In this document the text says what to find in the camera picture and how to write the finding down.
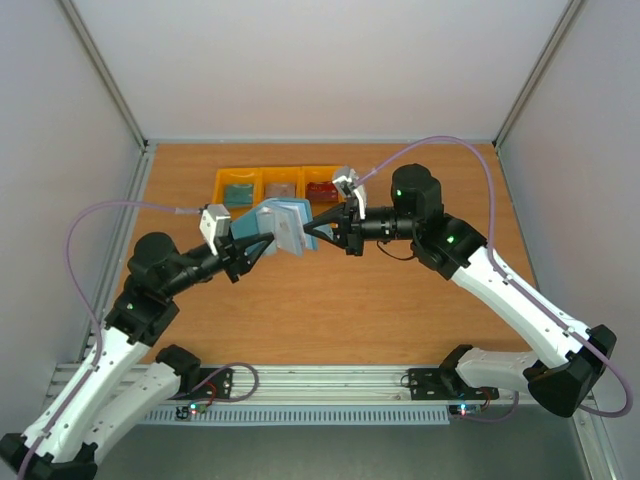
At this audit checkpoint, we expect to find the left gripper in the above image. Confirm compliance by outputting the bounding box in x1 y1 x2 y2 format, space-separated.
162 220 274 298

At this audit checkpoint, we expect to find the teal card holder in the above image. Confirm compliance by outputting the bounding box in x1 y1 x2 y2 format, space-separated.
231 197 318 253

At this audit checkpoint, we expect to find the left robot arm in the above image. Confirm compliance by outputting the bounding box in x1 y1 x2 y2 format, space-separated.
1 232 274 479

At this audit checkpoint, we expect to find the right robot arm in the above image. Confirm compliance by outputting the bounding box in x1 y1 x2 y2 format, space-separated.
304 164 617 418

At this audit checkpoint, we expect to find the red cards stack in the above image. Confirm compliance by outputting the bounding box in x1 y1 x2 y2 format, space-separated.
305 181 339 203

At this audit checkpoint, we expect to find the teal cards stack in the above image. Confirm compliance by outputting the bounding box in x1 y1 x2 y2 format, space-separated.
223 183 254 208

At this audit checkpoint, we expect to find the white pink cards stack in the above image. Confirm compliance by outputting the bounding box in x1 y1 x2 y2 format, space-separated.
264 182 296 199

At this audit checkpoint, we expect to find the right yellow bin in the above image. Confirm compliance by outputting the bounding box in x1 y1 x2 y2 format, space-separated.
297 165 342 214

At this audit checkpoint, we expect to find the yellow bin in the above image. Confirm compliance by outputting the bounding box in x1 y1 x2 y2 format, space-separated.
297 165 342 214
258 166 304 200
212 167 263 212

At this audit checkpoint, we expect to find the left yellow bin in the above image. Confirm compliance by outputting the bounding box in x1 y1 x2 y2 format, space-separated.
212 167 263 212

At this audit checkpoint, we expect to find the middle yellow bin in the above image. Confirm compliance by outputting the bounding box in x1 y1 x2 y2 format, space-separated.
258 166 304 200

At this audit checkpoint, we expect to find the left circuit board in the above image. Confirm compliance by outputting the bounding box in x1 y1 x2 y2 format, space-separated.
174 403 209 421

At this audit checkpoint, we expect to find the circuit board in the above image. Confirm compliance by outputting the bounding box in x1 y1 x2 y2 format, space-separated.
449 403 486 417
174 403 209 421

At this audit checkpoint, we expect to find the right circuit board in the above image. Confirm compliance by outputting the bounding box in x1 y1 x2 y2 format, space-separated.
449 403 486 417

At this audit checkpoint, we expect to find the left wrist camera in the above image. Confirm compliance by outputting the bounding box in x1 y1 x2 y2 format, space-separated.
199 204 231 256

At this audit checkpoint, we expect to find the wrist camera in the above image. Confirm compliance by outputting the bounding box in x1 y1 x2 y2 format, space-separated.
199 204 231 256
332 166 367 220

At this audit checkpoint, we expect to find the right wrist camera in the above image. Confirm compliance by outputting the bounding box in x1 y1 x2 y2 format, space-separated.
332 166 367 220

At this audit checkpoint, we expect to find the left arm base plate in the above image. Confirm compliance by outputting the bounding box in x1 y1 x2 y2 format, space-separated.
171 368 234 401

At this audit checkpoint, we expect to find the aluminium front rail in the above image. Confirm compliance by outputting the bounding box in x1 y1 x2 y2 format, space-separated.
47 363 595 405

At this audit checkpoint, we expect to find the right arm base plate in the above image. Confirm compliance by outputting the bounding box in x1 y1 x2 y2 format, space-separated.
401 367 499 402

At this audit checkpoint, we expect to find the grey slotted cable duct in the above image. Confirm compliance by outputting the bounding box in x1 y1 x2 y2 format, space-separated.
140 405 449 427

